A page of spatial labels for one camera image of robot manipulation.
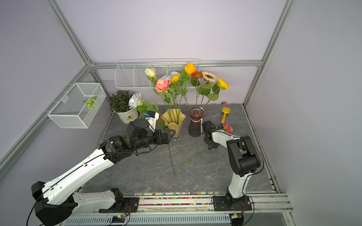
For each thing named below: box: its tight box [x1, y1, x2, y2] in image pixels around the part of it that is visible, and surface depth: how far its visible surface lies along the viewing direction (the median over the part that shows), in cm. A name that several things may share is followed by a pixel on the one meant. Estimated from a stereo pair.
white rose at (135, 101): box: [128, 92, 166, 128], surface depth 74 cm
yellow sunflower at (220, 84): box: [205, 76, 231, 105], surface depth 81 cm
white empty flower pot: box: [169, 71, 181, 79], surface depth 95 cm
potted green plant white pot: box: [108, 89, 141, 125], surface depth 101 cm
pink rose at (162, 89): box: [155, 78, 174, 123], surface depth 74 cm
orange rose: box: [178, 62, 197, 111], surface depth 80 cm
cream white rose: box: [144, 67, 171, 117], surface depth 83 cm
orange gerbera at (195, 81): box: [190, 70, 204, 110], surface depth 84 cm
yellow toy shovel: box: [220, 106, 231, 124], surface depth 117 cm
